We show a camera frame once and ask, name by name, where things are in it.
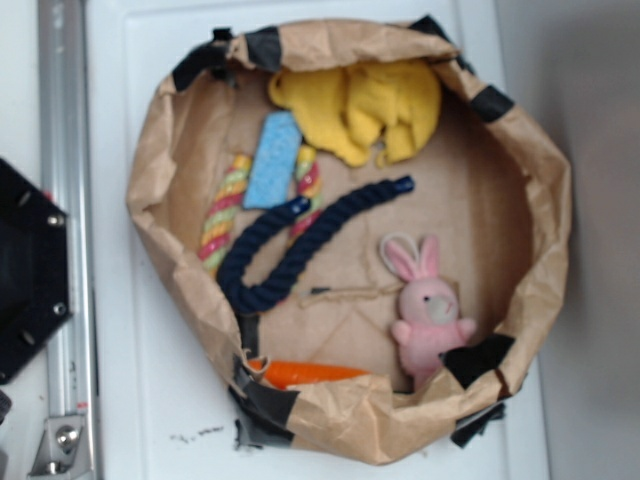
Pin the thin brown twine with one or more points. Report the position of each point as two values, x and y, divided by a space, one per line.
360 276

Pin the light blue sponge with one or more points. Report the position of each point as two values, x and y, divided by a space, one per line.
274 161

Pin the pink plush bunny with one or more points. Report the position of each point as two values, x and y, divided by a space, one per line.
429 321

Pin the orange plastic carrot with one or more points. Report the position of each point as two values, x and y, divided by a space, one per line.
284 374

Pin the yellow cloth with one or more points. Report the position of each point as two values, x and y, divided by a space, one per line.
347 110

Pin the brown paper bag bin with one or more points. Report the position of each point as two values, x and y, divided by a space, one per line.
491 185

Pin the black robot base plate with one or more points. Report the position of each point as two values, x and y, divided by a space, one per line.
35 298

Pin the aluminium frame rail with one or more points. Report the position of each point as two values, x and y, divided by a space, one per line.
65 173

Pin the metal corner bracket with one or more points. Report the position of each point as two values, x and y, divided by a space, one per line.
64 451

